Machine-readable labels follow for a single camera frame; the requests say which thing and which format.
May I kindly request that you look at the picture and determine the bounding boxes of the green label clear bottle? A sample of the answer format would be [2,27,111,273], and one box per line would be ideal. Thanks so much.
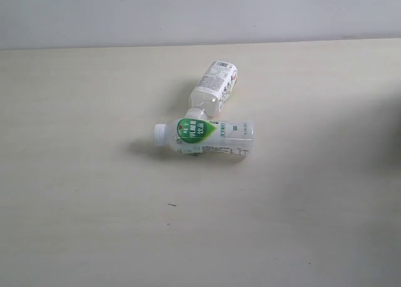
[154,118,254,157]

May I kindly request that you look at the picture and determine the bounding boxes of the white milky drink bottle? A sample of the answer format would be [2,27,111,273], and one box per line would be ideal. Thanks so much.
[184,61,238,120]

